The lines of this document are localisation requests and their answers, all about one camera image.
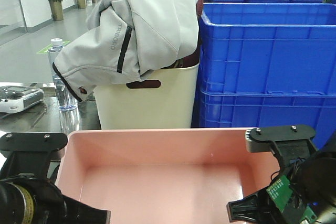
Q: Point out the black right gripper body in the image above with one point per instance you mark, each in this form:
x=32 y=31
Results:
x=291 y=145

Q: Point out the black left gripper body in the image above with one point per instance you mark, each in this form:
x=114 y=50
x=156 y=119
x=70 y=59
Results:
x=27 y=194

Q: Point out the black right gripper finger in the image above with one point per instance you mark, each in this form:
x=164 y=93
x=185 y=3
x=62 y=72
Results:
x=255 y=208

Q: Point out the pink plastic bin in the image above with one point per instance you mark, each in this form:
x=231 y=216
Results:
x=163 y=176

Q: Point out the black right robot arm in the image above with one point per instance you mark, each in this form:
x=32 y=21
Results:
x=302 y=190

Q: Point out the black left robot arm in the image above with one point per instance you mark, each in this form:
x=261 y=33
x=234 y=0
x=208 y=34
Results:
x=27 y=194

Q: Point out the green circuit board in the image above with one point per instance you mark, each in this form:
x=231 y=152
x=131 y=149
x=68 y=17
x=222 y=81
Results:
x=288 y=204

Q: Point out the white remote controller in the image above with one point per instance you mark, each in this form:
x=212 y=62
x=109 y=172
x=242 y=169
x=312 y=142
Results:
x=16 y=99

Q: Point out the clear water bottle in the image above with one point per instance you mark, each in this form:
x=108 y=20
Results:
x=68 y=105

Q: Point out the large blue crate lower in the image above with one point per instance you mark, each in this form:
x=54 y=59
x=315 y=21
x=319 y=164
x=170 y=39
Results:
x=262 y=110

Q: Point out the large blue crate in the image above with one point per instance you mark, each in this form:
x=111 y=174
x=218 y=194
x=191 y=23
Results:
x=268 y=48
x=262 y=110

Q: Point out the large blue crate upper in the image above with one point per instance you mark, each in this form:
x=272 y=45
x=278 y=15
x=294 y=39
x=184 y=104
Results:
x=268 y=48

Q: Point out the cream plastic basket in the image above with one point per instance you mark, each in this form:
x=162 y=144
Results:
x=164 y=101

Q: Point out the light grey jacket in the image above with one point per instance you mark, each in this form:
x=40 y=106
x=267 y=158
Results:
x=126 y=41

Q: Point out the grey left camera block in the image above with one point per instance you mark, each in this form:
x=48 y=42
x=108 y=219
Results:
x=57 y=155

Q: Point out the grey wrist camera block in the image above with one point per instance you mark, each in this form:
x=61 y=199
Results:
x=256 y=141

